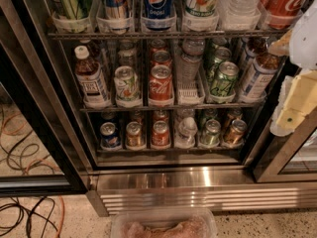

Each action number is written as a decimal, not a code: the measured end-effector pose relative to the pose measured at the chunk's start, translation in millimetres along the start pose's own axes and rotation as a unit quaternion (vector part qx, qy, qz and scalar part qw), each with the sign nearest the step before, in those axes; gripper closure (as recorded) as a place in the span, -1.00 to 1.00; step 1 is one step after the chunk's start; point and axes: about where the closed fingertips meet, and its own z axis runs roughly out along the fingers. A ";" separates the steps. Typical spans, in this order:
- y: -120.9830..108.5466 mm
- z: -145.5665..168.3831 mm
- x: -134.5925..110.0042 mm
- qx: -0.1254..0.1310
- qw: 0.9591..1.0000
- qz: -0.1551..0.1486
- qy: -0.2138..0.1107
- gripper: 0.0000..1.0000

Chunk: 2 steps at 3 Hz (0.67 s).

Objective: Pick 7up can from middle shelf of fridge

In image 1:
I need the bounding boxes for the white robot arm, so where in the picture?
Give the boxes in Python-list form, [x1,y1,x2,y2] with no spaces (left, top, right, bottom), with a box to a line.
[268,0,317,137]

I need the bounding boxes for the green can shelf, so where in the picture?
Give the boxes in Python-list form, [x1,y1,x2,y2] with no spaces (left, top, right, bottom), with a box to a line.
[200,119,221,147]
[52,0,93,33]

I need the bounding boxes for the red coca-cola can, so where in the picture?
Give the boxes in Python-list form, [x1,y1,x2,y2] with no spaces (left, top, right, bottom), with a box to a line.
[149,65,172,101]
[151,51,172,67]

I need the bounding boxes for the red bull can top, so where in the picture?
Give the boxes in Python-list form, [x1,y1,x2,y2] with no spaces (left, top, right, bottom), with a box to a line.
[103,0,130,20]

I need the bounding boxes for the green can top shelf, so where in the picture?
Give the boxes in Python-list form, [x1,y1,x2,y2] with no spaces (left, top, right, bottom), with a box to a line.
[52,0,93,33]

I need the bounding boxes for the green soda can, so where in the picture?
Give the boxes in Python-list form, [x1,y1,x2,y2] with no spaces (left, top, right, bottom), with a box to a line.
[210,61,239,97]
[205,47,232,80]

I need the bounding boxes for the clear plastic food container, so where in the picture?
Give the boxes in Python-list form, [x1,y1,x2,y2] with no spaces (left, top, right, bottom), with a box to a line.
[110,207,218,238]

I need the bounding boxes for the clear water bottle middle shelf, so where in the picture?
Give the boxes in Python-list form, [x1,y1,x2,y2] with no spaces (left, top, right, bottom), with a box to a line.
[178,38,205,82]

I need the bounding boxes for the green can bottom shelf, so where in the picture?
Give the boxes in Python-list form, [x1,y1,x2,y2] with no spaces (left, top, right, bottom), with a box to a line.
[200,119,221,147]

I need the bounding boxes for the water bottle bottom shelf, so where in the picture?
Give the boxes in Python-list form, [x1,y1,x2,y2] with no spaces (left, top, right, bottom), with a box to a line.
[174,117,198,149]

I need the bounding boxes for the tea bottle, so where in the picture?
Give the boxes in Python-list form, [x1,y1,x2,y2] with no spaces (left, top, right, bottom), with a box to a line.
[74,46,108,103]
[239,52,279,98]

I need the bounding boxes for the front right tea bottle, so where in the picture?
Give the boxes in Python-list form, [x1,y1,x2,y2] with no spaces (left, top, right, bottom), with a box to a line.
[239,52,279,98]

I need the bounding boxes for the red can bottom shelf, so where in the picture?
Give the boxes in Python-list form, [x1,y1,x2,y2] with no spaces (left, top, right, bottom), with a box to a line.
[152,121,169,146]

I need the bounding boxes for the blue pepsi can shelf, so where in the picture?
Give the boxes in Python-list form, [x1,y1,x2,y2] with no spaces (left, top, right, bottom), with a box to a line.
[144,0,172,30]
[100,122,121,148]

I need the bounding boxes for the front red coca-cola can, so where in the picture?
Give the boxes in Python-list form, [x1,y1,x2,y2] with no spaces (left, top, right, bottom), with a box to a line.
[149,65,172,101]

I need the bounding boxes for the orange floor cable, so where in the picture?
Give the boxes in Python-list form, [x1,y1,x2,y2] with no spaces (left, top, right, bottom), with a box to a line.
[0,111,66,238]

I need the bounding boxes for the red coca-cola bottle top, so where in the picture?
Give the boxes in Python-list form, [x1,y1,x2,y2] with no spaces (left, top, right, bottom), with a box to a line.
[260,0,305,30]

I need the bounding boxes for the black floor cables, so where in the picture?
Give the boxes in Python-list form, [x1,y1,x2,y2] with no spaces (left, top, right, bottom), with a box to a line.
[0,106,60,238]

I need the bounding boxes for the copper can bottom left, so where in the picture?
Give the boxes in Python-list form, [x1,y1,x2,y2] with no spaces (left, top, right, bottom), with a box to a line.
[126,122,145,147]

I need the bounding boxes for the metal fridge base grille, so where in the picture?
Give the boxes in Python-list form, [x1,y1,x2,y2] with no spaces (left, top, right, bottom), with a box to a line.
[86,167,317,216]

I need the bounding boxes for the front left tea bottle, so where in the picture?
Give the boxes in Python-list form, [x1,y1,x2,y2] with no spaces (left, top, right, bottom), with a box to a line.
[74,46,108,103]

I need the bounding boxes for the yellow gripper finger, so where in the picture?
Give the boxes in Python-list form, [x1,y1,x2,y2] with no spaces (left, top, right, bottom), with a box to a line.
[267,30,292,57]
[269,69,317,137]

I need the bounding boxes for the copper can bottom right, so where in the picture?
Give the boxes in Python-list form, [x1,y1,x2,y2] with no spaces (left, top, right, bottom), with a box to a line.
[223,119,247,145]

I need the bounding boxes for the blue pepsi can bottom shelf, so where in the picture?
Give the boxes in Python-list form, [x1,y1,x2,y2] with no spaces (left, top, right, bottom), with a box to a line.
[100,122,121,148]

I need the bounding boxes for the white 7up can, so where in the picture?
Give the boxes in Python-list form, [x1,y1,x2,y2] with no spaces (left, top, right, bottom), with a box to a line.
[114,65,140,101]

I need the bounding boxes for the front green soda can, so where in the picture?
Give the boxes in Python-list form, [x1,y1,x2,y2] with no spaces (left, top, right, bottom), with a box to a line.
[210,61,239,97]

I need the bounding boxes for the copper can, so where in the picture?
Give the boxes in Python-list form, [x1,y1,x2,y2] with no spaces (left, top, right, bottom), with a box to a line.
[126,122,145,147]
[223,119,247,145]

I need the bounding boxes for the fridge door left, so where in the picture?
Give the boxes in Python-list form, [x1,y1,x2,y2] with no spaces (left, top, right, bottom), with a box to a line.
[0,0,90,196]

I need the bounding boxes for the blue pepsi can top shelf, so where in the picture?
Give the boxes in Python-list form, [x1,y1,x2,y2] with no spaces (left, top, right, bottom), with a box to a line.
[144,0,172,30]

